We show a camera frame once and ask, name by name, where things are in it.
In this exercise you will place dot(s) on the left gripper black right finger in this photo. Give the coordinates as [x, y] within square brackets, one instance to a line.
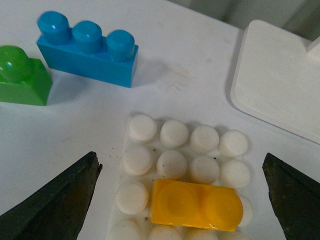
[295, 199]

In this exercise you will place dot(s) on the blue three-stud block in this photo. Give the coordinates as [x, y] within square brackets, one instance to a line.
[83, 50]

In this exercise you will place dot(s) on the white desk lamp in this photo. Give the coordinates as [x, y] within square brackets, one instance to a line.
[277, 79]

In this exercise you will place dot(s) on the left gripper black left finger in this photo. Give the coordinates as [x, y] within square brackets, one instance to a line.
[57, 210]

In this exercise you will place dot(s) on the yellow two-stud block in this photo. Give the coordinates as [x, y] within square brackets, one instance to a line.
[184, 204]

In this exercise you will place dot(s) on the green two-stud block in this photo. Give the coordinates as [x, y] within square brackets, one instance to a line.
[23, 80]

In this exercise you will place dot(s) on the white studded base plate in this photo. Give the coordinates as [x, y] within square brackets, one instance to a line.
[172, 150]

